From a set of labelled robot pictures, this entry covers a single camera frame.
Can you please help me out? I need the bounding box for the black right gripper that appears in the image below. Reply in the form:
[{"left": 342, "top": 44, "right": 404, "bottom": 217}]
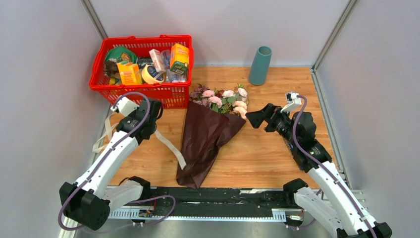
[{"left": 245, "top": 103, "right": 298, "bottom": 147}]

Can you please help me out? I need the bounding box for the pink flower bouquet brown wrap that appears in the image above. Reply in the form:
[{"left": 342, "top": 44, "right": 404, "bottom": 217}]
[{"left": 176, "top": 84, "right": 248, "bottom": 189}]

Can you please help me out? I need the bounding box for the white printed ribbon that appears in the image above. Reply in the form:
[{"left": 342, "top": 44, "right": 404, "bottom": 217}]
[{"left": 92, "top": 113, "right": 187, "bottom": 170}]

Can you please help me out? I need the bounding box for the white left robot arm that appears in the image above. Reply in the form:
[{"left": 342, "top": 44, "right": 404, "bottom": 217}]
[{"left": 58, "top": 97, "right": 163, "bottom": 231}]

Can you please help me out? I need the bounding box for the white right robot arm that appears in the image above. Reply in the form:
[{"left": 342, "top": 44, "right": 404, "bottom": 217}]
[{"left": 246, "top": 104, "right": 392, "bottom": 238}]

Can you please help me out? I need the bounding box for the teal ceramic vase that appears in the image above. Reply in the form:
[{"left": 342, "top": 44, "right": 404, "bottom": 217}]
[{"left": 248, "top": 46, "right": 272, "bottom": 86}]

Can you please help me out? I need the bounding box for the red plastic shopping basket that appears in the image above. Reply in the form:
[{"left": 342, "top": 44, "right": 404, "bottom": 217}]
[{"left": 89, "top": 35, "right": 195, "bottom": 111}]

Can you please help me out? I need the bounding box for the yellow tape roll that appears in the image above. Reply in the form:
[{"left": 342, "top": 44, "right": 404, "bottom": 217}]
[{"left": 141, "top": 64, "right": 166, "bottom": 85}]

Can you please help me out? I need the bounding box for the clear plastic bottle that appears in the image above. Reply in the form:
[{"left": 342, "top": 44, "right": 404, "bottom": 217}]
[{"left": 161, "top": 50, "right": 187, "bottom": 83}]

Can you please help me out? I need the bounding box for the orange juice carton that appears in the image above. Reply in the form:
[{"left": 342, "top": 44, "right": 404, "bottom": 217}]
[{"left": 117, "top": 60, "right": 142, "bottom": 85}]

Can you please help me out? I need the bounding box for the blue razor blister package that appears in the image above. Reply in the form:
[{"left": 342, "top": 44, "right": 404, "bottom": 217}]
[{"left": 284, "top": 138, "right": 297, "bottom": 158}]

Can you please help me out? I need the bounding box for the white small box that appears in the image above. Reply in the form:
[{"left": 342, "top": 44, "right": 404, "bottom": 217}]
[{"left": 149, "top": 49, "right": 166, "bottom": 73}]

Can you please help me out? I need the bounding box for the orange green box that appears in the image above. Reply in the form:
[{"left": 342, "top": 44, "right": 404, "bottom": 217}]
[{"left": 169, "top": 43, "right": 190, "bottom": 75}]

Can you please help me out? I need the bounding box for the green snack bag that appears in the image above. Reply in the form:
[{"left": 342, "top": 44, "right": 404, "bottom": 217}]
[{"left": 105, "top": 46, "right": 137, "bottom": 63}]

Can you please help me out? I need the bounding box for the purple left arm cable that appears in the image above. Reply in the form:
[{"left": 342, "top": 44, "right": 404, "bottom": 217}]
[{"left": 58, "top": 92, "right": 176, "bottom": 232}]

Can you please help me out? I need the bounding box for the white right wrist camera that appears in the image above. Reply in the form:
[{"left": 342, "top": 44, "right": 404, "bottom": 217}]
[{"left": 281, "top": 92, "right": 302, "bottom": 113}]

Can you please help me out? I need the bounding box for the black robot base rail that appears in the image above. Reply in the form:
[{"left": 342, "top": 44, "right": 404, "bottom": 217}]
[{"left": 109, "top": 187, "right": 303, "bottom": 222}]

